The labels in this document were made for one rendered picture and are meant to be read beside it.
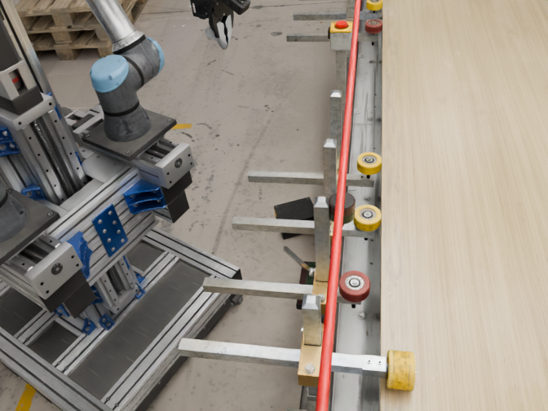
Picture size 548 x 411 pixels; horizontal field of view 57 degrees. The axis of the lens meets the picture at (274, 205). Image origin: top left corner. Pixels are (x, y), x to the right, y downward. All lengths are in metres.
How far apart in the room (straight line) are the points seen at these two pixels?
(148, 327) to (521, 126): 1.61
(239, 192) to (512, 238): 1.79
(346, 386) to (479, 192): 0.69
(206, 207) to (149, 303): 0.83
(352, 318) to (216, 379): 0.83
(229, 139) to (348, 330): 2.03
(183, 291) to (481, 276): 1.31
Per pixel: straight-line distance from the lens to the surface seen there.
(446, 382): 1.22
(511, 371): 1.27
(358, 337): 1.57
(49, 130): 1.63
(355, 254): 1.76
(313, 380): 1.14
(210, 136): 3.41
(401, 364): 1.13
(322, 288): 1.36
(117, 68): 1.60
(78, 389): 2.13
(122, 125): 1.66
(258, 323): 2.35
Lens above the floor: 1.97
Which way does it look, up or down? 44 degrees down
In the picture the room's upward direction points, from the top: 7 degrees counter-clockwise
